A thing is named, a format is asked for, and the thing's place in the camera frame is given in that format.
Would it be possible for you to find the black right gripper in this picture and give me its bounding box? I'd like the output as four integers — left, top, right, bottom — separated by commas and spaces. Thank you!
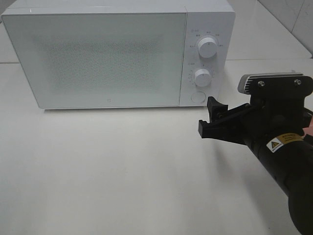
198, 76, 313, 144

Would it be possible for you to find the round white door button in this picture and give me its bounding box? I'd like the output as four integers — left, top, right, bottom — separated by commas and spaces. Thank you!
191, 92, 206, 104

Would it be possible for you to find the white microwave door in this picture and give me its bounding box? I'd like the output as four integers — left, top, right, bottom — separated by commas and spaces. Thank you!
2, 13, 186, 109

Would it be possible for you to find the pink round plate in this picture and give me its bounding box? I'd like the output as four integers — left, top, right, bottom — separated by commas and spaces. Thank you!
303, 118, 313, 136

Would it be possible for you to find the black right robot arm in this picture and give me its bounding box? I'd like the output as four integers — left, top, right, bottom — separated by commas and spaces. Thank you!
198, 72, 313, 235

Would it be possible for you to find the lower white timer knob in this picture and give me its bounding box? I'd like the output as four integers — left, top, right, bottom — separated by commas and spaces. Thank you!
194, 69, 212, 87

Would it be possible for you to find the upper white power knob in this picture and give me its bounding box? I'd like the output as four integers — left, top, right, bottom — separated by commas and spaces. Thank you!
198, 36, 218, 58

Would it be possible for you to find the white microwave oven body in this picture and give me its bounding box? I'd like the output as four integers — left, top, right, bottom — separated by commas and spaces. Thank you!
1, 0, 235, 108

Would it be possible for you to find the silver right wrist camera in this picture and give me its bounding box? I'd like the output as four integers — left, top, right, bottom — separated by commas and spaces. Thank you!
237, 72, 303, 94

